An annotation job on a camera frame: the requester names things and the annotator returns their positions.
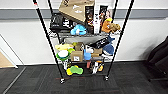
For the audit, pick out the large tan cardboard box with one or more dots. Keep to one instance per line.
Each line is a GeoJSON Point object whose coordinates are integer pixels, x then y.
{"type": "Point", "coordinates": [75, 10]}

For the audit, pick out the blue plush toy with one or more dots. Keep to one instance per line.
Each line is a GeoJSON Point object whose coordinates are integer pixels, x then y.
{"type": "Point", "coordinates": [78, 30]}

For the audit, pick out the orange brown plush toy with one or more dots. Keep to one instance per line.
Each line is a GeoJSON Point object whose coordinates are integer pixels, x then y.
{"type": "Point", "coordinates": [108, 26]}

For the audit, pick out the green white toy bowl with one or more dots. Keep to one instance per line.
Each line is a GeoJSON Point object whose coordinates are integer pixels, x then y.
{"type": "Point", "coordinates": [63, 54]}

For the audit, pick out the small brown box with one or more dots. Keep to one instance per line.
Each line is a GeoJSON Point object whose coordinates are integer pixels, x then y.
{"type": "Point", "coordinates": [98, 51]}

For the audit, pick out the brown cardboard box white label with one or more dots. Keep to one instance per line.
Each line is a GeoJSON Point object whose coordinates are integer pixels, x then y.
{"type": "Point", "coordinates": [77, 56]}

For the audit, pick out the long black box white print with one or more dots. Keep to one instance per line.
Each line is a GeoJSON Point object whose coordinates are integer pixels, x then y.
{"type": "Point", "coordinates": [99, 42]}

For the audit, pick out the yellow plush toy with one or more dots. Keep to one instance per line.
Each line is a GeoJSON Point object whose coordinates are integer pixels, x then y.
{"type": "Point", "coordinates": [63, 46]}

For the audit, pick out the yellow green toy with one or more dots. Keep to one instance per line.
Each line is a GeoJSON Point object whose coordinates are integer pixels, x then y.
{"type": "Point", "coordinates": [74, 70]}

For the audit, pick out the blue cup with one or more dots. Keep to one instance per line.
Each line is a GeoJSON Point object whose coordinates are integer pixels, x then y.
{"type": "Point", "coordinates": [87, 54]}

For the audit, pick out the black bag white print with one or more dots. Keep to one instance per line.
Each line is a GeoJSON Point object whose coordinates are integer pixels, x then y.
{"type": "Point", "coordinates": [58, 24]}

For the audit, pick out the tall black white printed boxes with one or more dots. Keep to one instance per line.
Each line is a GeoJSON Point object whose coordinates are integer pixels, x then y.
{"type": "Point", "coordinates": [96, 18]}

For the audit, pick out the white door frame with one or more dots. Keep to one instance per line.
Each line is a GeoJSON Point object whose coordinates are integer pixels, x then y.
{"type": "Point", "coordinates": [9, 51]}

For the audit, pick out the orange white toy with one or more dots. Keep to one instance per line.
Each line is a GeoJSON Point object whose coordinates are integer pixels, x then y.
{"type": "Point", "coordinates": [97, 67]}

